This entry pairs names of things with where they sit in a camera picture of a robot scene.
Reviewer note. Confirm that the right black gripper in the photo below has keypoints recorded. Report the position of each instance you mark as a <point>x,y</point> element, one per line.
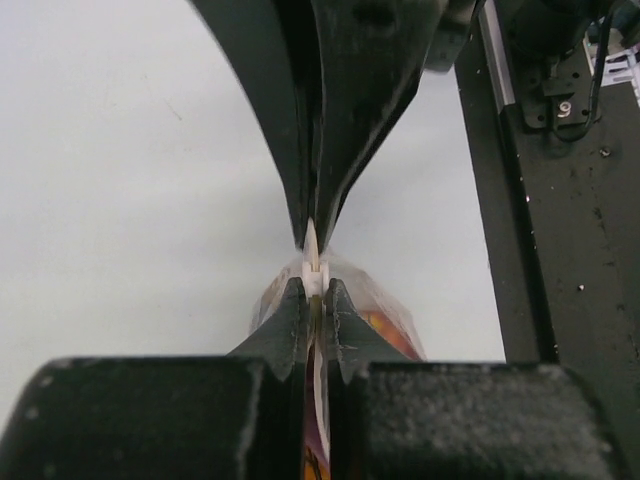
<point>548,57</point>

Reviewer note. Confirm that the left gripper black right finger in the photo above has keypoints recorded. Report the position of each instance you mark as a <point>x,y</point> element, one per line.
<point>421,420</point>

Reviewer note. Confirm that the polka dot zip bag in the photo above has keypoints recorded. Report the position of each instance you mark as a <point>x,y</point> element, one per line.
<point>353,321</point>

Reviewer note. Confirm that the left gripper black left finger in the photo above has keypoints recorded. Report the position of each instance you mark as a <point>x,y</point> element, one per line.
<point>237,416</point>

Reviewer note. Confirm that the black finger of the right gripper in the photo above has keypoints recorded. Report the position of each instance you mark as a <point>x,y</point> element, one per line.
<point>371,54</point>
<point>270,46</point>

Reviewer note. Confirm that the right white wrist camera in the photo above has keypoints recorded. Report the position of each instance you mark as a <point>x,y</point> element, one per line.
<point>622,65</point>

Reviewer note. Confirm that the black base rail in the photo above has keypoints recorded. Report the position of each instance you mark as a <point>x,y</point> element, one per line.
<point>562,230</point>

